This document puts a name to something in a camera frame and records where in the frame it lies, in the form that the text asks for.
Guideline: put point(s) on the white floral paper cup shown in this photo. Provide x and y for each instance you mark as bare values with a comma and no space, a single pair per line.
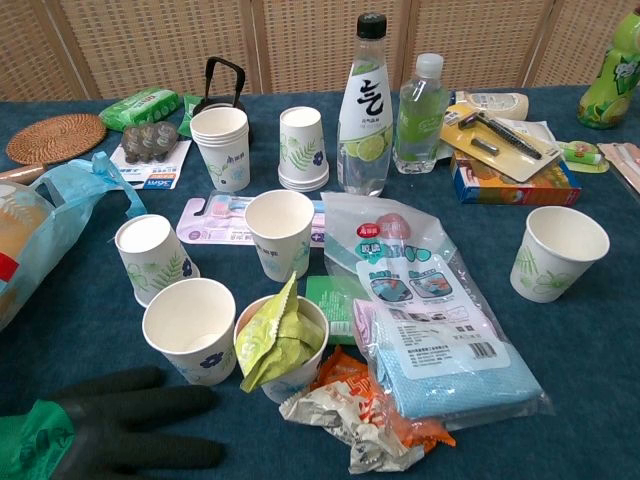
550,272
185,320
280,250
155,265

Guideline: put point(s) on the woven rattan folding screen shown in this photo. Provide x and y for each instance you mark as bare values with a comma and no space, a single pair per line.
300,45

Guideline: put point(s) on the green square sachet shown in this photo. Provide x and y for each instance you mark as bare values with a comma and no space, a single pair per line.
332,310

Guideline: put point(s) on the black green work glove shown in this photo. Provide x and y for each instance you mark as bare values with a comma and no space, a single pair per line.
125,415

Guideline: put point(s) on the white flat packet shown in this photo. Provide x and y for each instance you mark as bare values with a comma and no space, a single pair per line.
537,131

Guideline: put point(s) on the packaged blue cleaning cloth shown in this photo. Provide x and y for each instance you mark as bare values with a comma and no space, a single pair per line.
425,325

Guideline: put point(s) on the razor on yellow card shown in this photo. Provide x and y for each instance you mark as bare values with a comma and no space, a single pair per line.
505,152

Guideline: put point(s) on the small clear green-label bottle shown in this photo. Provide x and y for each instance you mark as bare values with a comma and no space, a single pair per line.
420,125

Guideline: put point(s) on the pink blue toothbrush pack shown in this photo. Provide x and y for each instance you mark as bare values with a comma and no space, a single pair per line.
215,220

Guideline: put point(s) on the green lip balm pack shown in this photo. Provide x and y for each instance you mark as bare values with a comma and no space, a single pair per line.
582,152

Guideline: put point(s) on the black-capped lime soda bottle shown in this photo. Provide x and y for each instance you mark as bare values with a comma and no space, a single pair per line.
364,100

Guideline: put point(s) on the cream squeeze bottle pack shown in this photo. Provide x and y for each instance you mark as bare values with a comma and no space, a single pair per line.
500,102

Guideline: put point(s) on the orange white snack wrapper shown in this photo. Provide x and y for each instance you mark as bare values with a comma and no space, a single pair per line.
360,425

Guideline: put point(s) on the light blue plastic bag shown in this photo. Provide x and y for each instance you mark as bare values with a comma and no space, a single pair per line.
60,220

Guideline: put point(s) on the upright paper cup stack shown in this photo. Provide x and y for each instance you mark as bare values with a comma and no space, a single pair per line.
222,160

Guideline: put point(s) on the blue orange cardboard box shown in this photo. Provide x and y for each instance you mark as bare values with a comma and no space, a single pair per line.
525,192

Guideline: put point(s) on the small green snack sachet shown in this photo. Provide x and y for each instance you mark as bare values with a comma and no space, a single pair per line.
190,107

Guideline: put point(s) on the round woven rattan coaster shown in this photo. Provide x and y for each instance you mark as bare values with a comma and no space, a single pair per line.
56,138

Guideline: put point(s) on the paper cup holding wrapper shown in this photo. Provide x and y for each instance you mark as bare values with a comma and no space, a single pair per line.
292,387

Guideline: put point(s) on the pink slim blister pack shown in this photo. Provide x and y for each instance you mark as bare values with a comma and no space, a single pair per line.
625,155

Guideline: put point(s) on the green tea drink bottle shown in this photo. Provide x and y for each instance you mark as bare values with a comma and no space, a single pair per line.
610,75

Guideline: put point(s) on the inverted paper cup stack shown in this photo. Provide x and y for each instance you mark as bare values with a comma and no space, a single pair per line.
302,150

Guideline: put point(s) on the green wet wipes pack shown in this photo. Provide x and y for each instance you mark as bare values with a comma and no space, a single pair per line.
140,107

